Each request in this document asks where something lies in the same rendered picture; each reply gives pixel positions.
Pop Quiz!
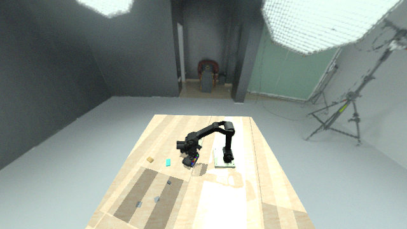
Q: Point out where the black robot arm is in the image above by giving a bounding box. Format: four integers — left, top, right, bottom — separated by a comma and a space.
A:
176, 121, 236, 163

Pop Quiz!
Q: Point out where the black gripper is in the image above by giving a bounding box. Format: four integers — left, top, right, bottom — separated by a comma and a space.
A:
182, 145, 201, 167

